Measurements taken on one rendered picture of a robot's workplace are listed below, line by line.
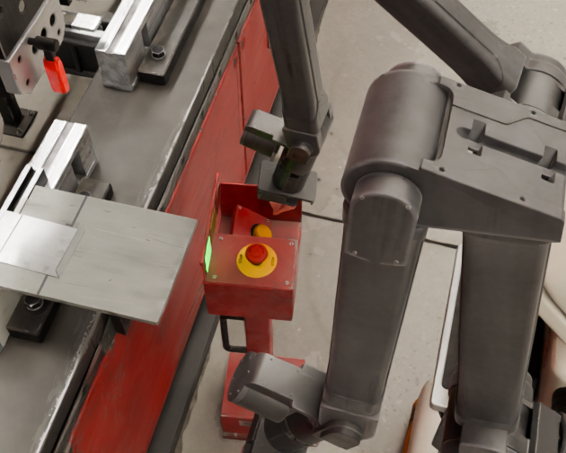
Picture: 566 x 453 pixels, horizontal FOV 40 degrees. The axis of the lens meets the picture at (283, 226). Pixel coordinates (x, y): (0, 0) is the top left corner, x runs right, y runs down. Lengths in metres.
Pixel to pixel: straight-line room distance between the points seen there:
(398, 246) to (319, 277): 1.83
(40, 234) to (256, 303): 0.42
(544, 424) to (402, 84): 0.41
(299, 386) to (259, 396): 0.04
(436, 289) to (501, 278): 1.78
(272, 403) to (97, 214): 0.50
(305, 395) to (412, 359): 1.39
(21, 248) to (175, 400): 0.97
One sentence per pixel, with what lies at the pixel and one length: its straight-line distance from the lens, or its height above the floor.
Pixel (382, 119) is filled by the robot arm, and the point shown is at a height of 1.62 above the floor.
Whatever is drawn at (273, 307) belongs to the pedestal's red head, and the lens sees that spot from 1.44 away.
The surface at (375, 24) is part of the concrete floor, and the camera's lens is 3.03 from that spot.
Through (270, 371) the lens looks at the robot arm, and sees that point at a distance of 0.81.
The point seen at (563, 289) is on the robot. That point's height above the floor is 1.32.
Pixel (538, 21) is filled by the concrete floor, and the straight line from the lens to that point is 3.17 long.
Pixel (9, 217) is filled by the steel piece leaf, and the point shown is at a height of 1.00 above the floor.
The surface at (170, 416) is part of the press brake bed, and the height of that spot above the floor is 0.05.
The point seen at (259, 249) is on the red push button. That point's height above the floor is 0.81.
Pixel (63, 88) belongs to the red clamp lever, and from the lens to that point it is 1.17.
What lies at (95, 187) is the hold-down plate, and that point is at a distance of 1.38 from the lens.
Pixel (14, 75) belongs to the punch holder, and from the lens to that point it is 1.11.
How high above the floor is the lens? 1.96
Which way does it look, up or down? 55 degrees down
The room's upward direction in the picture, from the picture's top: straight up
